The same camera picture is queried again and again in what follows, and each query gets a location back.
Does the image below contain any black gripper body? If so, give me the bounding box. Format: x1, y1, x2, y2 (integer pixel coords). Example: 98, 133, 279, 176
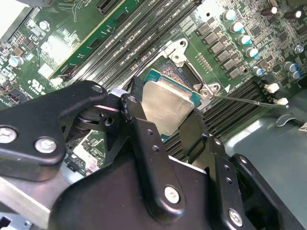
49, 153, 224, 230

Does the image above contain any thin metal locking lever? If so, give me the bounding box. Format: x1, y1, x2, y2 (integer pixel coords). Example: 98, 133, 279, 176
210, 93, 290, 109

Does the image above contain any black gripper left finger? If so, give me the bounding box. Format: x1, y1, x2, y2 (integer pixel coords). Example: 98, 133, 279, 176
0, 76, 188, 225

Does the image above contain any silver CPU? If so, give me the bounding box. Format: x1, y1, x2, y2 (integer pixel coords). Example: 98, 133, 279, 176
141, 68, 202, 142

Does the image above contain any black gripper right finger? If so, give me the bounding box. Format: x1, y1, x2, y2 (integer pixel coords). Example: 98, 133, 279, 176
178, 111, 307, 230

